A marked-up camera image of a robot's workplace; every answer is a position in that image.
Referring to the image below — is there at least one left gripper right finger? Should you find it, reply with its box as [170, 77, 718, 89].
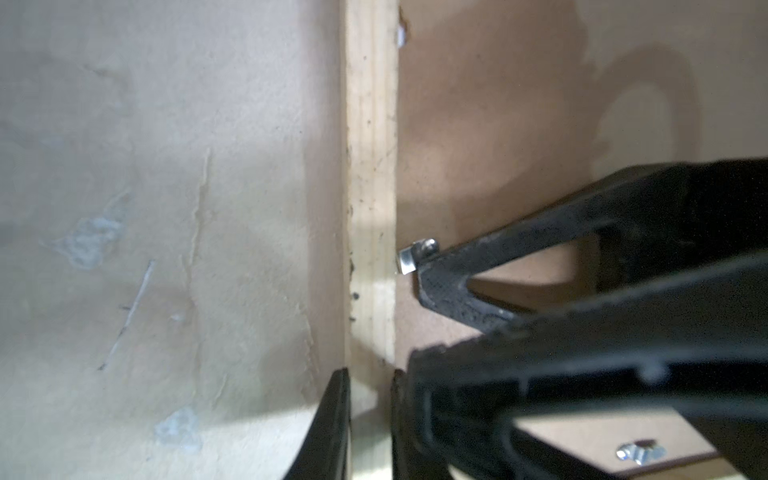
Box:
[390, 369, 453, 480]

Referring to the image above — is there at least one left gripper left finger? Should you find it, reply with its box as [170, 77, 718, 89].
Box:
[284, 368, 351, 480]

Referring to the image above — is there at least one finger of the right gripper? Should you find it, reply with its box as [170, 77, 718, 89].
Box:
[416, 158, 767, 333]
[405, 253, 767, 479]

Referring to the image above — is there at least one brown cardboard backing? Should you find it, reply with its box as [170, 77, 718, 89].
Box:
[397, 1, 767, 479]

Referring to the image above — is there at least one wooden picture frame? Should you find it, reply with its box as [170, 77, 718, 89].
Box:
[341, 1, 399, 479]

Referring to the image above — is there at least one silver metal turn clip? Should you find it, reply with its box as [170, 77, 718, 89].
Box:
[615, 439, 666, 466]

